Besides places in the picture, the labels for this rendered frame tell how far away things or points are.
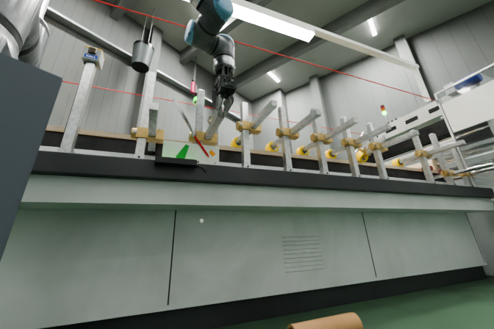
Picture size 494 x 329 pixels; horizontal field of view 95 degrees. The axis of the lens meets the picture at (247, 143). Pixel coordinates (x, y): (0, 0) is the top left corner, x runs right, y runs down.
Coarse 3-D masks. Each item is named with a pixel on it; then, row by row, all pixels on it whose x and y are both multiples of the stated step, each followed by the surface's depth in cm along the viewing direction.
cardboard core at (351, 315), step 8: (352, 312) 94; (312, 320) 86; (320, 320) 86; (328, 320) 87; (336, 320) 88; (344, 320) 88; (352, 320) 89; (360, 320) 90; (288, 328) 84; (296, 328) 81; (304, 328) 82; (312, 328) 82; (320, 328) 83; (328, 328) 84; (336, 328) 85; (344, 328) 86; (352, 328) 87; (360, 328) 88
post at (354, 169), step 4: (340, 120) 159; (344, 120) 156; (340, 124) 158; (344, 132) 154; (348, 132) 153; (344, 136) 154; (348, 136) 152; (348, 148) 149; (352, 148) 149; (348, 152) 149; (352, 152) 147; (348, 156) 148; (352, 156) 146; (348, 160) 148; (352, 160) 145; (356, 160) 146; (352, 164) 145; (356, 164) 144; (352, 168) 144; (356, 168) 143; (352, 172) 144; (356, 172) 142
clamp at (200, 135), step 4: (196, 132) 110; (200, 132) 111; (204, 132) 112; (196, 136) 109; (200, 136) 110; (212, 136) 112; (216, 136) 113; (188, 140) 111; (192, 140) 109; (200, 140) 109; (204, 140) 110; (208, 140) 111; (212, 140) 112; (216, 140) 112; (204, 144) 113; (208, 144) 114; (212, 144) 114
